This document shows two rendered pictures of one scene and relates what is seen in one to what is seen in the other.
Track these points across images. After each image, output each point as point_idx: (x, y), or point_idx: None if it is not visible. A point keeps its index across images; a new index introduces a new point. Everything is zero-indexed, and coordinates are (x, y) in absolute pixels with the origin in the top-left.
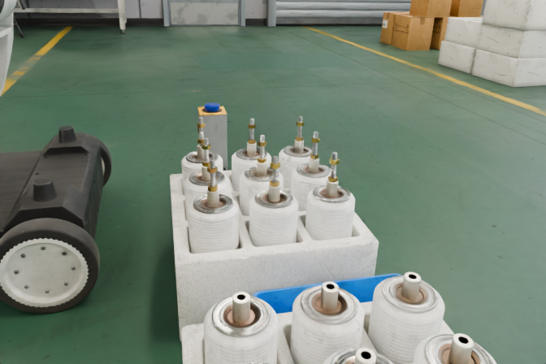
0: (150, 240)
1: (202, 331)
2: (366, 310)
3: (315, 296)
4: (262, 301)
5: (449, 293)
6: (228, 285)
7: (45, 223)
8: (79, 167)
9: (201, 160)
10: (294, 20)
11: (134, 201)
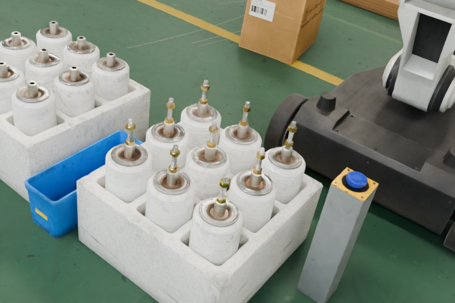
0: (312, 222)
1: (138, 90)
2: (61, 124)
3: (83, 78)
4: (106, 69)
5: (4, 302)
6: None
7: (292, 99)
8: (383, 151)
9: (275, 151)
10: None
11: (404, 260)
